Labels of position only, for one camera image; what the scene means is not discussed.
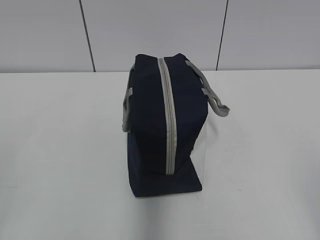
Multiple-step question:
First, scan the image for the navy blue lunch bag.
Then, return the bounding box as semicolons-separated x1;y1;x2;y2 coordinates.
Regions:
122;53;230;198

